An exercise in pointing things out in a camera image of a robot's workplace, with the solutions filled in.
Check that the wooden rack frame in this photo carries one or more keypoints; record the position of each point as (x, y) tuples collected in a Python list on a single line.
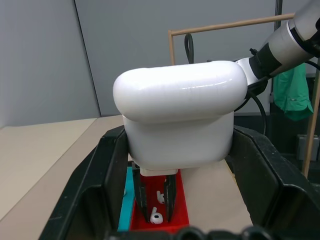
[(232, 24)]

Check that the white earbud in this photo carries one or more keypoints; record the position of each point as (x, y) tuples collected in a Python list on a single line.
[(156, 217), (160, 197)]

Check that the green hanging garment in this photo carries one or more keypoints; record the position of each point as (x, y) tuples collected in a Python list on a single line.
[(292, 95)]

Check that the grey box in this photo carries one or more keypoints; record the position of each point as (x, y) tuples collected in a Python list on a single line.
[(301, 147)]

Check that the teal plastic tray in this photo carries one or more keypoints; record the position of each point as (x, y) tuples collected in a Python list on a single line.
[(126, 207)]

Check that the red plastic tray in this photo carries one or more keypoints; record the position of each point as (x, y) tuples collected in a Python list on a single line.
[(181, 207)]

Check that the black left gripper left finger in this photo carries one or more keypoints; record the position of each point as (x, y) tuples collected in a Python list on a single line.
[(95, 180)]

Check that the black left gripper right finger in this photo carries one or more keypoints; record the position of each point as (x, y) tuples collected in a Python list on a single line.
[(270, 185)]

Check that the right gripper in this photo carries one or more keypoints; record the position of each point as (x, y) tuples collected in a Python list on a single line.
[(157, 172)]

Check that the white earbud charging case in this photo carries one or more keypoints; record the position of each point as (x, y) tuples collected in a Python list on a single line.
[(180, 112)]

